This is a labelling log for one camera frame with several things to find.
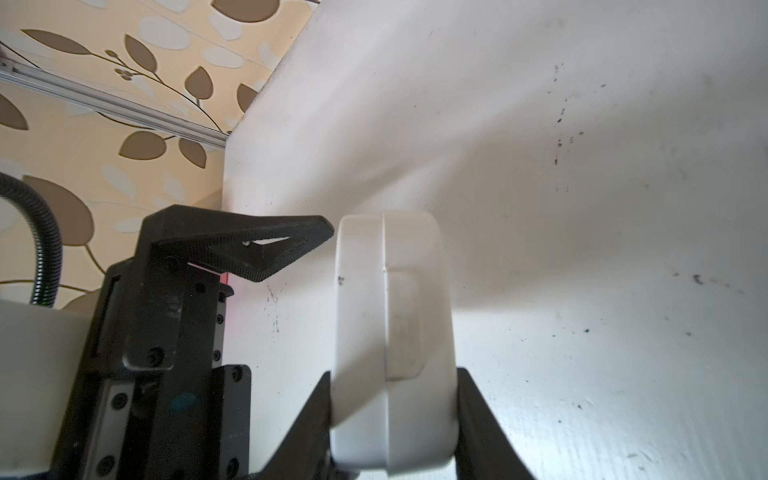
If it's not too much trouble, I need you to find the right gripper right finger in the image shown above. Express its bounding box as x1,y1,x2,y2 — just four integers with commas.
454,367,535,480

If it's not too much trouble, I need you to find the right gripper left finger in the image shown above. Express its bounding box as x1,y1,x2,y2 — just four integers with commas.
251,371,336,480

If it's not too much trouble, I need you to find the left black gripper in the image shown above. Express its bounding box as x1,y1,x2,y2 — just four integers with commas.
50,205,334,479

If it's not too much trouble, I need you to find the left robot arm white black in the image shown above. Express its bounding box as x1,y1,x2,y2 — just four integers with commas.
1,175,334,479

